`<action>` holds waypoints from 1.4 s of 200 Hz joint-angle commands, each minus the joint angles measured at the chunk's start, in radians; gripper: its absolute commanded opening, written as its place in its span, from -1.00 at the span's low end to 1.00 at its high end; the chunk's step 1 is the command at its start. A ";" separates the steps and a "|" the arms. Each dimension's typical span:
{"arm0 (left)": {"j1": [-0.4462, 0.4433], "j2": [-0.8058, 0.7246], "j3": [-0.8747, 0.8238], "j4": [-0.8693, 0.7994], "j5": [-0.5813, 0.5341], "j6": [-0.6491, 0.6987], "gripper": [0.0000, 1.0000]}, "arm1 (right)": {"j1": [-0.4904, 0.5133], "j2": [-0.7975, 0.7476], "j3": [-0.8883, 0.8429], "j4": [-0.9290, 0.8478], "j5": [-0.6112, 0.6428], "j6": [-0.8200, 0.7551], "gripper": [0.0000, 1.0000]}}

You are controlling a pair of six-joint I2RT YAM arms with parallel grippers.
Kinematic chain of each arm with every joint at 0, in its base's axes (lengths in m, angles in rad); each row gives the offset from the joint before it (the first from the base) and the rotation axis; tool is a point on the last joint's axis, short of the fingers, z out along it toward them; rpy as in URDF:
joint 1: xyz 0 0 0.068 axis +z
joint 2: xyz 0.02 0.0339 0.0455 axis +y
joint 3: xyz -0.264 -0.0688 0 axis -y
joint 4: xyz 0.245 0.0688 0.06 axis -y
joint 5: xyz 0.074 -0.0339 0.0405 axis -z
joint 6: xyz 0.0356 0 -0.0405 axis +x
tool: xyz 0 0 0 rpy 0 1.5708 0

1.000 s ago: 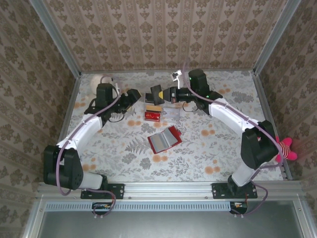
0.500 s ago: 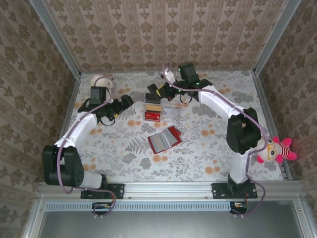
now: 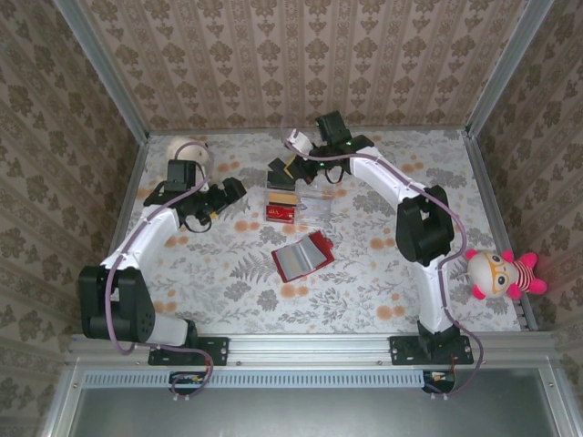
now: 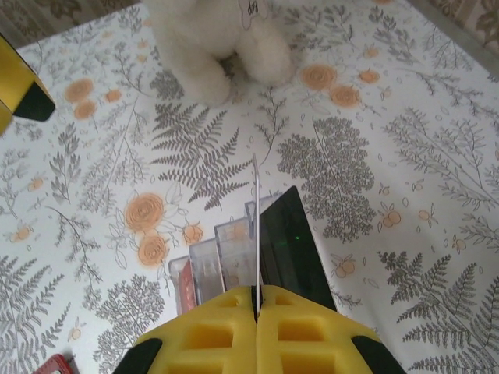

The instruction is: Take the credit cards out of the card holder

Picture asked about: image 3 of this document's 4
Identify red leather card holder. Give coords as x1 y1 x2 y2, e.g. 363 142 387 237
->
271 230 336 284

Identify clear acrylic organizer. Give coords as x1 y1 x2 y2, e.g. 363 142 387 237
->
261 178 332 226

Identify white teddy bear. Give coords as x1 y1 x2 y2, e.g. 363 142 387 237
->
166 135 215 192

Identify black connector board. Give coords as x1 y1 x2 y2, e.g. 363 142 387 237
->
422 369 457 394
169 371 206 395

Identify pink striped plush doll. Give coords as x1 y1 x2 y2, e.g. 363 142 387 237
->
464 248 548 301

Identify grey metal panel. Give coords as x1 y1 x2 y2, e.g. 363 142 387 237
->
40 367 578 437

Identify narrow aluminium edge rail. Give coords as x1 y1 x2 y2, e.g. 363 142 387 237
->
148 126 470 136

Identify aluminium side rail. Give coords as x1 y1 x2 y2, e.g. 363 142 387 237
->
85 136 150 336
463 129 539 332

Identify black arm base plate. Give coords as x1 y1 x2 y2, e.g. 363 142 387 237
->
148 335 230 368
389 335 475 367

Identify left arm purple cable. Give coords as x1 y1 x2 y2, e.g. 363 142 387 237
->
105 141 215 402

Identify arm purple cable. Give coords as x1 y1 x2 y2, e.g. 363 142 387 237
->
281 116 486 401
105 141 215 402

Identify aluminium frame post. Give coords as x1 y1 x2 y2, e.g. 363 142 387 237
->
53 0 151 143
465 0 556 137

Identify wide aluminium frame rail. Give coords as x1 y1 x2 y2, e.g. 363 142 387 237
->
67 330 557 366

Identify slotted grey cable duct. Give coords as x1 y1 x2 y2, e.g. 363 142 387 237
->
83 368 429 389

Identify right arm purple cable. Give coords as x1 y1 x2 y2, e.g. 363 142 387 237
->
281 116 486 401

